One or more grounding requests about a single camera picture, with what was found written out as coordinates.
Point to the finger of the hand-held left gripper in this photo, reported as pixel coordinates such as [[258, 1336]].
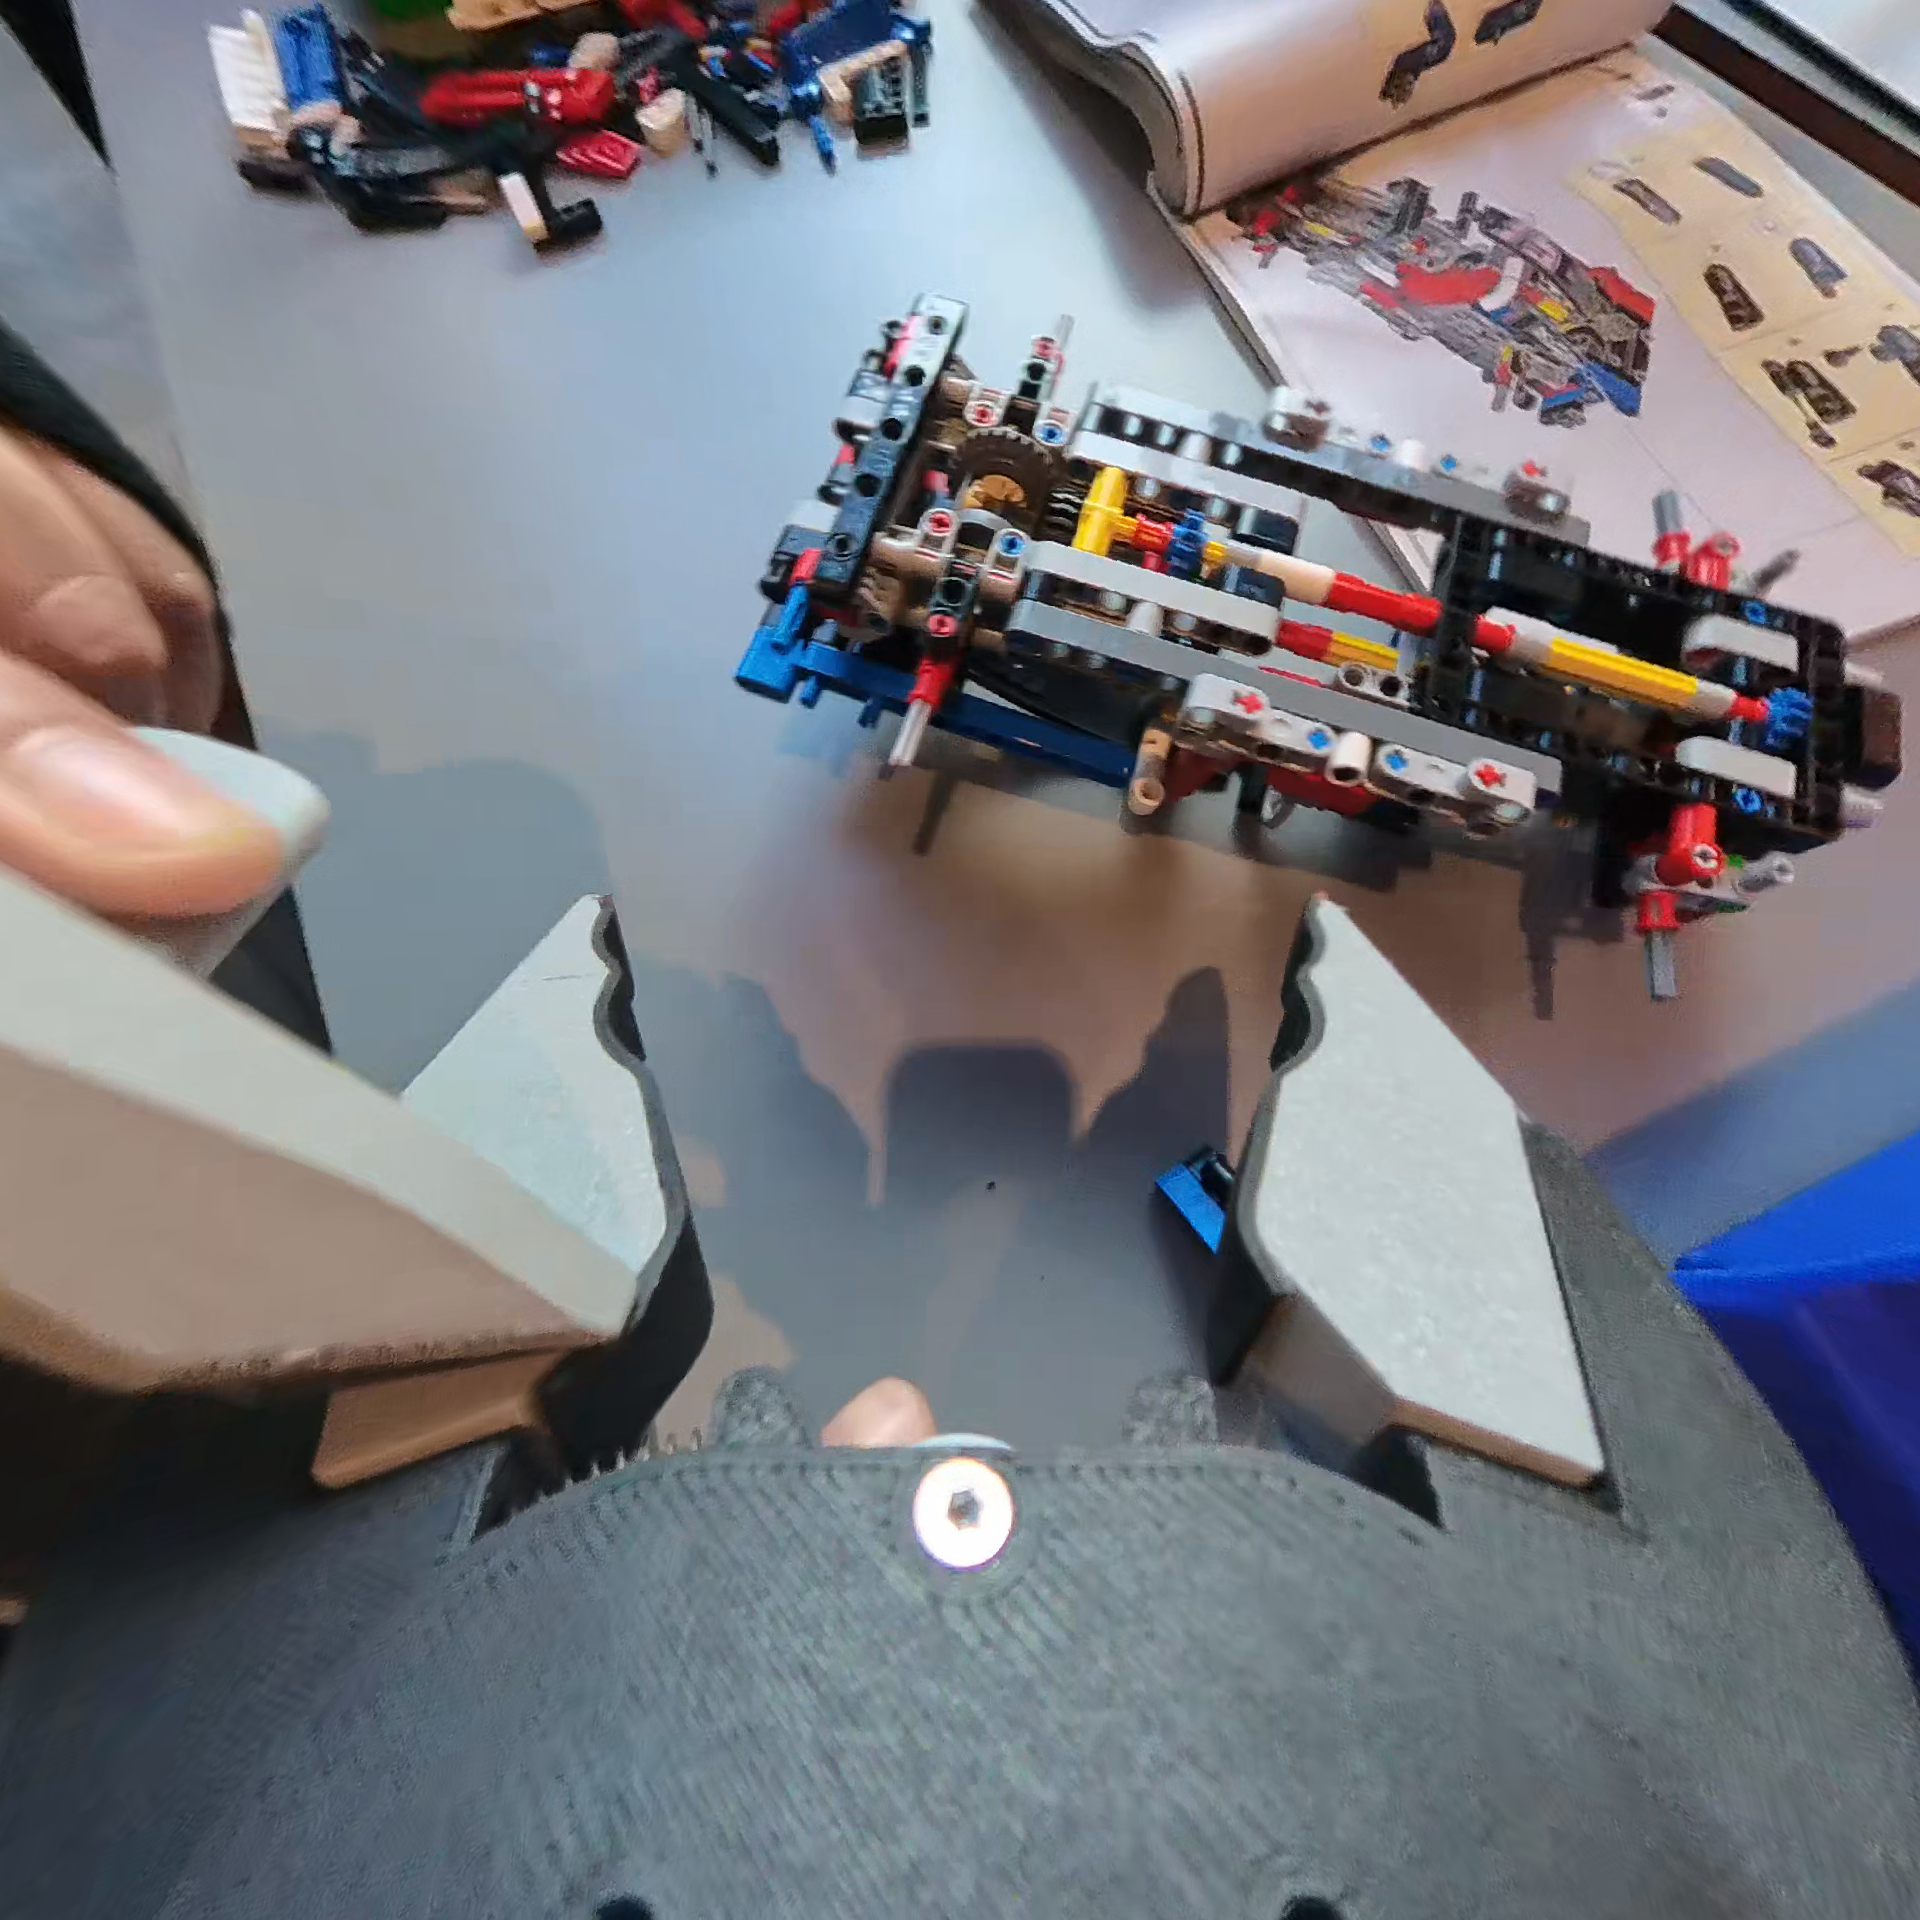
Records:
[[225, 1186]]

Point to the toy building instruction booklet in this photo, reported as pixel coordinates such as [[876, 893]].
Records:
[[1291, 90]]

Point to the blue plastic bin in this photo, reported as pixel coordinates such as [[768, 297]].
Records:
[[1832, 1351]]

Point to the toy brick car chassis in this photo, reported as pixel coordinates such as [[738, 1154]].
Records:
[[1170, 614]]

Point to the blue brick piece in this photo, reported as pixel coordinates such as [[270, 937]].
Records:
[[1196, 1192]]

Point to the pile of loose bricks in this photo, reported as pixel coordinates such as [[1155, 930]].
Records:
[[495, 99]]

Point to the person's right hand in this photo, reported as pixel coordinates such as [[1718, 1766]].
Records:
[[879, 1418]]

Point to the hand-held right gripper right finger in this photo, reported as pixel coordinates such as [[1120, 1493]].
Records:
[[1412, 1215]]

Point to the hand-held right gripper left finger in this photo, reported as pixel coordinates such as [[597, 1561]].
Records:
[[557, 1096]]

